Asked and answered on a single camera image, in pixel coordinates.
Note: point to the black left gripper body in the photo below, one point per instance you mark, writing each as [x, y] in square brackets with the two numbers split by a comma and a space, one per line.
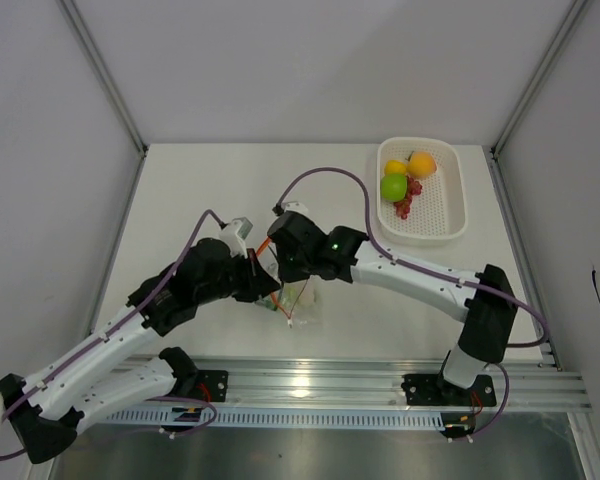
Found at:
[225, 287]

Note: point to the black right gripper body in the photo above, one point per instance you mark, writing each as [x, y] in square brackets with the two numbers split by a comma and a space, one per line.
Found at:
[293, 268]

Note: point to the white cauliflower with green leaves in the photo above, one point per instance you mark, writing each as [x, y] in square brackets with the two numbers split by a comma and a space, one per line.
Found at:
[297, 295]

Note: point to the clear orange-zipper zip bag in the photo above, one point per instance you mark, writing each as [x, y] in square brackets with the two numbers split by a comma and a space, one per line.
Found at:
[300, 317]

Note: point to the red grape bunch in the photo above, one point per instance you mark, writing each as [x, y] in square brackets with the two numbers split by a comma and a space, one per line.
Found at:
[403, 207]

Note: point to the green apple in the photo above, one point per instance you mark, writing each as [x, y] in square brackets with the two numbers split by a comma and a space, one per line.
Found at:
[393, 187]

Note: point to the yellow lemon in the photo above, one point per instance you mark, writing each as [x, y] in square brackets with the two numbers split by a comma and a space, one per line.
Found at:
[395, 167]

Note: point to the orange fruit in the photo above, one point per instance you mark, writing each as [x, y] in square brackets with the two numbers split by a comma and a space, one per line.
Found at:
[421, 165]

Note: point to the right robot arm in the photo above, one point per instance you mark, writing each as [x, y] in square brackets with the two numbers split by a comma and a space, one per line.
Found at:
[483, 302]

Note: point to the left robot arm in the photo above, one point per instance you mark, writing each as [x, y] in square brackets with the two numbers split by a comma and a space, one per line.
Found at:
[48, 410]

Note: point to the white perforated plastic basket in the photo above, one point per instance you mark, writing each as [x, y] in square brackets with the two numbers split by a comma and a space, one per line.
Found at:
[438, 214]

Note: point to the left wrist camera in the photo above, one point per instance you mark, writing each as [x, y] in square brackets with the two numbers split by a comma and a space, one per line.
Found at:
[234, 235]

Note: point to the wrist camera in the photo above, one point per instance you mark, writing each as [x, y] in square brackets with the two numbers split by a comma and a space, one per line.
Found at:
[234, 235]
[290, 206]

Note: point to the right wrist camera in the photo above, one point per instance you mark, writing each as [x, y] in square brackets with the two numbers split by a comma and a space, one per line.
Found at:
[290, 206]

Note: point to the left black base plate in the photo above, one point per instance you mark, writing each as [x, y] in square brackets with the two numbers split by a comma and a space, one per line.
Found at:
[209, 386]

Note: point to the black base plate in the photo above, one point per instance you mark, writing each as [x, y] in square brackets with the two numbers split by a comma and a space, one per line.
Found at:
[209, 386]
[427, 389]

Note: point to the aluminium mounting rail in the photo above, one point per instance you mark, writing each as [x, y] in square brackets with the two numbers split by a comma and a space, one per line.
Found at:
[376, 384]

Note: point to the slotted white cable duct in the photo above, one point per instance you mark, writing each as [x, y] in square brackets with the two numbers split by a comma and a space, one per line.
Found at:
[222, 416]

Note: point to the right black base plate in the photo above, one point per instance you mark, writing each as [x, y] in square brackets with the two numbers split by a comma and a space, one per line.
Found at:
[427, 389]

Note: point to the left aluminium frame post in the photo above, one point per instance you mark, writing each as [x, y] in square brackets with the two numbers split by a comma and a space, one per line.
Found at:
[91, 51]

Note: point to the aluminium frame post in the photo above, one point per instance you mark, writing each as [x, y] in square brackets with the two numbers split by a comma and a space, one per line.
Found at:
[91, 51]
[551, 54]

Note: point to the right aluminium frame post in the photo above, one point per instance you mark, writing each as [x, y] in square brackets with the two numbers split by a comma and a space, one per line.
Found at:
[551, 54]

